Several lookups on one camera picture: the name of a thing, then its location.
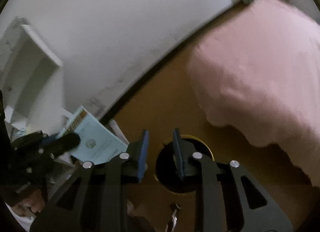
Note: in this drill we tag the yellow rimmed trash bin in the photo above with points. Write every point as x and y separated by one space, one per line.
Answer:
173 169

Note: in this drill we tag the person's left hand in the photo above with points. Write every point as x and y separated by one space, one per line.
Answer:
29 206

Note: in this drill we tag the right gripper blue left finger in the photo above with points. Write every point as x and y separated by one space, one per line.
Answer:
138 151

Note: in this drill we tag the light blue small box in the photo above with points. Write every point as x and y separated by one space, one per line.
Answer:
97 143

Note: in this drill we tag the pink bed blanket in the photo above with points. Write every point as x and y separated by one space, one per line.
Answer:
259 72

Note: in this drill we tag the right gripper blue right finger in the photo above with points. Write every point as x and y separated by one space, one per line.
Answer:
183 150

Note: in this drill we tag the white desk hutch shelf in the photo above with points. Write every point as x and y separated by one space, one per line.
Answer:
31 80

